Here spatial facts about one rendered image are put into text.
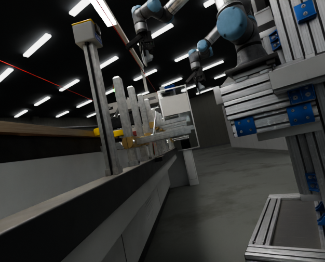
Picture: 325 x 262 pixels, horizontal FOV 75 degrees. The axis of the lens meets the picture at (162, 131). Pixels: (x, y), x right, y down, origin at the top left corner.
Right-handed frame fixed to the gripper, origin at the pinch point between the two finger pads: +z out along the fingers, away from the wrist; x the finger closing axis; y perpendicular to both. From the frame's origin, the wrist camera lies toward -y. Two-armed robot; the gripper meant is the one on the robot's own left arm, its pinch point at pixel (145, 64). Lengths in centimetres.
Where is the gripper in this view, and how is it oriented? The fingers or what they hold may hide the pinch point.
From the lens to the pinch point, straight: 133.0
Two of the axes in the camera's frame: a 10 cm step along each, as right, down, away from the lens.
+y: 9.5, -1.9, 2.4
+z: 2.0, 9.8, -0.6
